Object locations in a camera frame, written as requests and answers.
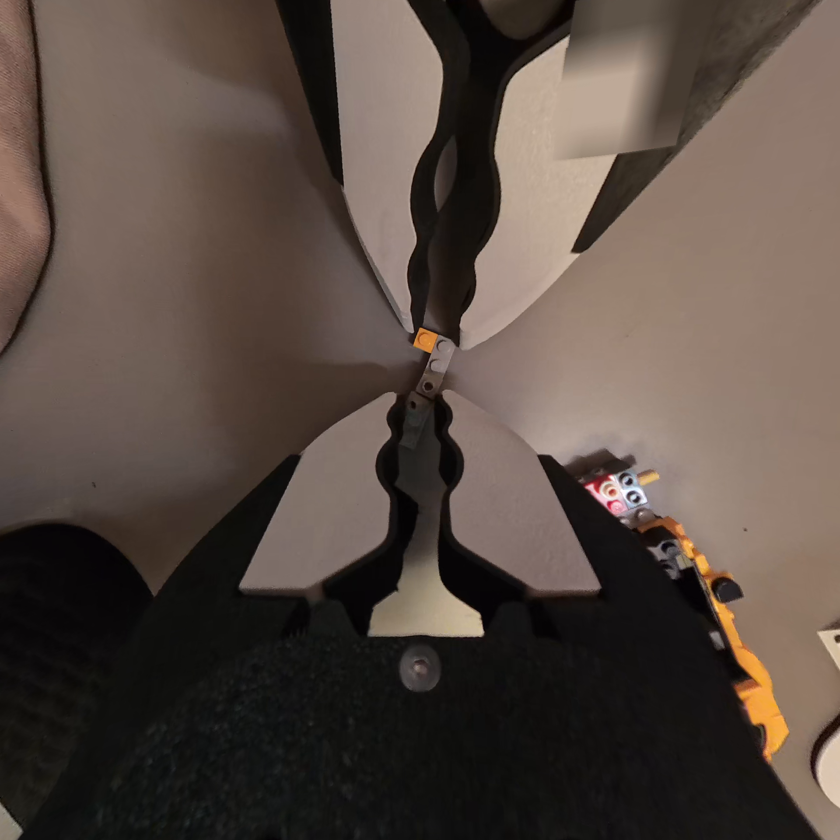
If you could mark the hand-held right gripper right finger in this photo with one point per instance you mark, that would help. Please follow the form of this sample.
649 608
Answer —
512 518

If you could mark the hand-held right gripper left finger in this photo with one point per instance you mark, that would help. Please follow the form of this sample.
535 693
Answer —
328 512

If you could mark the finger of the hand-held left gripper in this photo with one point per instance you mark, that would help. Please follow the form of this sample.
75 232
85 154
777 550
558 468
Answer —
380 131
525 229

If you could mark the small dark grey lego piece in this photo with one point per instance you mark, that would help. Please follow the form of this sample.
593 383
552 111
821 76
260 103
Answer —
417 405
430 384

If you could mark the grey lego plate orange ends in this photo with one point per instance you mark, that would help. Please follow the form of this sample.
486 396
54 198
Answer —
441 354

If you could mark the yellow lego car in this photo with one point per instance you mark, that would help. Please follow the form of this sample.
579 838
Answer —
607 491

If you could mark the lego sticker sheet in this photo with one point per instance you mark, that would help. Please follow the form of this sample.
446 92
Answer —
832 646

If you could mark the person's pink garment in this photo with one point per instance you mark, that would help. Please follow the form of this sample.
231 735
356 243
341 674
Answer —
19 164

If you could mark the white book stand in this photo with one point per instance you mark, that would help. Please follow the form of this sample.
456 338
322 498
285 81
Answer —
830 768

